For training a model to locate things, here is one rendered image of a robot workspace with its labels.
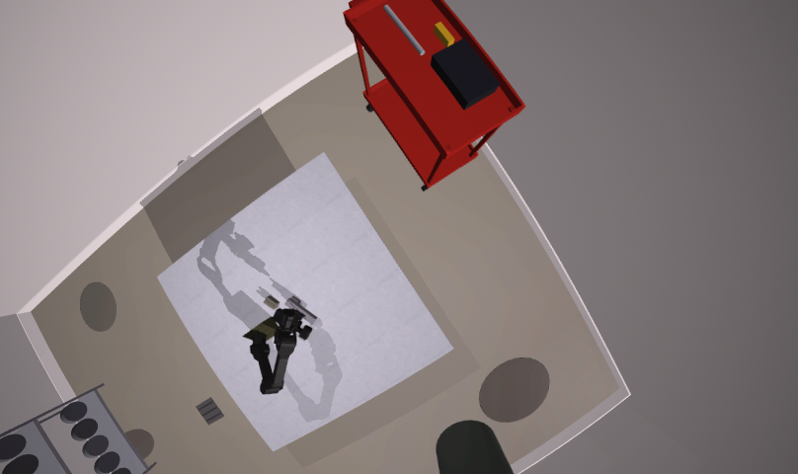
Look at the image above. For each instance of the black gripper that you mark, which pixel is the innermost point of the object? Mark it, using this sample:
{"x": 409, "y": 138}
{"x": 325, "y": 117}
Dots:
{"x": 303, "y": 333}

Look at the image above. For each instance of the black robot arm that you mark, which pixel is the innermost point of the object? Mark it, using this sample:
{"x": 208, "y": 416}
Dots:
{"x": 272, "y": 382}

